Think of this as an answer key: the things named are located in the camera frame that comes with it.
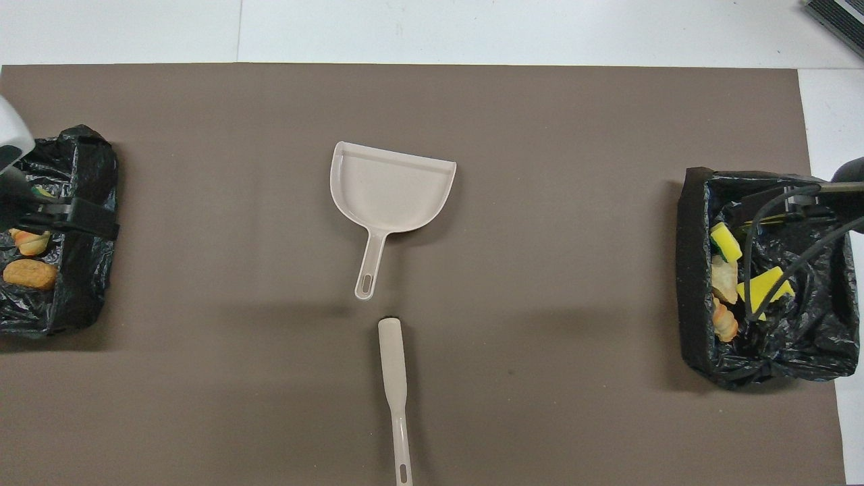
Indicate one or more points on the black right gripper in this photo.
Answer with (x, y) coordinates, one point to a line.
(844, 206)

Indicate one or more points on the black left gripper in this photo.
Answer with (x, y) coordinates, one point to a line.
(23, 206)

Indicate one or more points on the small yellow sponge piece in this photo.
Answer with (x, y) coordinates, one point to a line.
(42, 192)

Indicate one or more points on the cream sponge scrap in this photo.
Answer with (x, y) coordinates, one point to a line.
(30, 241)
(724, 282)

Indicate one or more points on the brown oval sponge lump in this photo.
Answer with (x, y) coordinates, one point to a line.
(30, 274)

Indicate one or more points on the large yellow sponge piece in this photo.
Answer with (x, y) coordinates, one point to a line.
(766, 283)

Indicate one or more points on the green and yellow sponge piece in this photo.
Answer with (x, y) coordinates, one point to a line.
(727, 241)

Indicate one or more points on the orange striped sponge scrap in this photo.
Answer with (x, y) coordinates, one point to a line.
(726, 325)

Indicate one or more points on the beige plastic dustpan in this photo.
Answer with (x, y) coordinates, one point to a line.
(388, 189)

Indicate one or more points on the beige brush with black bristles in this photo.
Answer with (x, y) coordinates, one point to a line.
(393, 364)

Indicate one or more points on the bin lined with black bag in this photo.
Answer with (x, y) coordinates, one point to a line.
(88, 169)
(695, 270)

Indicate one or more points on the dark ribbed panel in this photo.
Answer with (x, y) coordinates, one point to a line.
(840, 17)

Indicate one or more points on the brown table mat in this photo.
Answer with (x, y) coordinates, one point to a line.
(472, 108)

